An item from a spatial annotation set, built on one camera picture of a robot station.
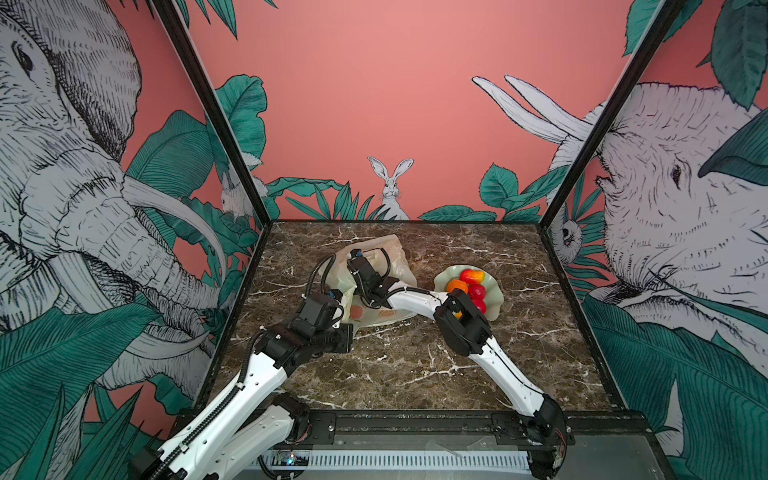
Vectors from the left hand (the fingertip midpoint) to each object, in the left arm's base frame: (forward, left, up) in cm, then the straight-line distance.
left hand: (355, 332), depth 76 cm
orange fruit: (+19, -32, -8) cm, 38 cm away
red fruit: (+16, -38, -9) cm, 42 cm away
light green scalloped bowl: (+15, -43, -9) cm, 47 cm away
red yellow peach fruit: (+21, -37, -8) cm, 44 cm away
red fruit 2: (+13, -39, -11) cm, 42 cm away
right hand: (+25, +8, -10) cm, 28 cm away
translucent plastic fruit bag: (+22, -10, +1) cm, 25 cm away
